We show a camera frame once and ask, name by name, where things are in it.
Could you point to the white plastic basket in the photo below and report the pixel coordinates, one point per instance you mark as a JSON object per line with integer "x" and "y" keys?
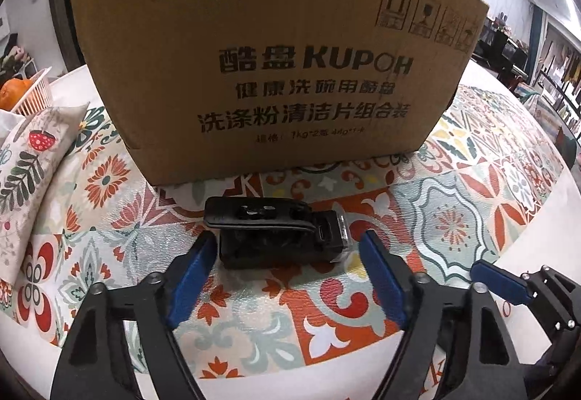
{"x": 34, "y": 95}

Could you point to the row of hanging clothes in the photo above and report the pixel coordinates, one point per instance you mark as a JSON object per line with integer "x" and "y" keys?
{"x": 560, "y": 73}

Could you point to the white tissue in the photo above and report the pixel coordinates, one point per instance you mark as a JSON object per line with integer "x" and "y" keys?
{"x": 10, "y": 123}

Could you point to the stuffed toys pile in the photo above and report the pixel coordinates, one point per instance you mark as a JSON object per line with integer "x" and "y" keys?
{"x": 13, "y": 55}

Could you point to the white storage rack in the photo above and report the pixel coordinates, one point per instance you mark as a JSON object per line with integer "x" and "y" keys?
{"x": 26, "y": 66}

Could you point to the floral fabric tissue cover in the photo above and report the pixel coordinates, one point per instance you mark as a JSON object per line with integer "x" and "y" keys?
{"x": 31, "y": 164}

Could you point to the orange fruit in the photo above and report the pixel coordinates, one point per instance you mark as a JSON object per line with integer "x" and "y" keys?
{"x": 13, "y": 95}

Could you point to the black clip device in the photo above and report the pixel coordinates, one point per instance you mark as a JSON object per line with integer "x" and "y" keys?
{"x": 254, "y": 245}

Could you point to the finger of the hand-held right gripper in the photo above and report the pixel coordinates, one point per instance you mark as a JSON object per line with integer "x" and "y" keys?
{"x": 497, "y": 279}

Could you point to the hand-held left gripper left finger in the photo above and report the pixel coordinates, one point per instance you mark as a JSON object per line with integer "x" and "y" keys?
{"x": 190, "y": 277}

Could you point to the colourful patterned table mat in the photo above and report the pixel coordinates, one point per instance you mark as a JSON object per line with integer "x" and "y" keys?
{"x": 454, "y": 209}

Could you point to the brown cardboard box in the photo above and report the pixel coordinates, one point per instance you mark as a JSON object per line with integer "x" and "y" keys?
{"x": 272, "y": 41}

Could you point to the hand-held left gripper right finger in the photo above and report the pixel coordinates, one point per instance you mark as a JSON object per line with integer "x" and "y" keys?
{"x": 386, "y": 277}

